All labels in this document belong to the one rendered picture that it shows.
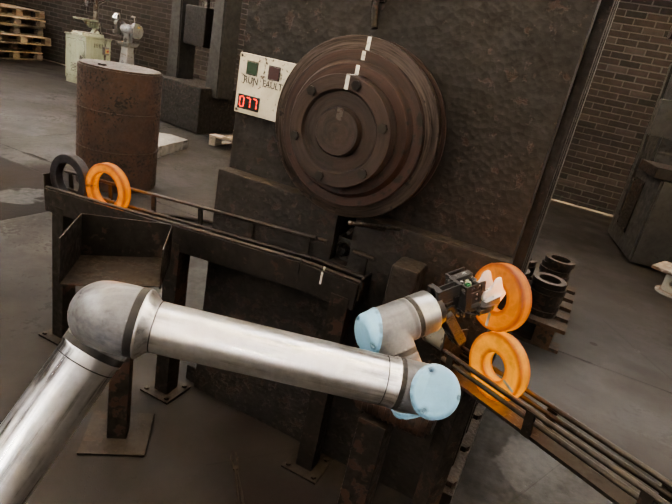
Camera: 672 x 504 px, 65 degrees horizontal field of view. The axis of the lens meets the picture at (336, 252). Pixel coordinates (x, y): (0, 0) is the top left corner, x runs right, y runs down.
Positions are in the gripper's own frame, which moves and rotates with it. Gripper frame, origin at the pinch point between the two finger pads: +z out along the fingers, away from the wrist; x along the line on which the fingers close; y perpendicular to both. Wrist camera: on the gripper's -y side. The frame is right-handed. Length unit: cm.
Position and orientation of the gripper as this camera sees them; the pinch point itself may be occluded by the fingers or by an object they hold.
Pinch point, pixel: (502, 289)
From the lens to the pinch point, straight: 126.0
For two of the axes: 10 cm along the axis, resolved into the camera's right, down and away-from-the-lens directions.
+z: 8.8, -2.7, 3.9
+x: -4.7, -4.1, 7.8
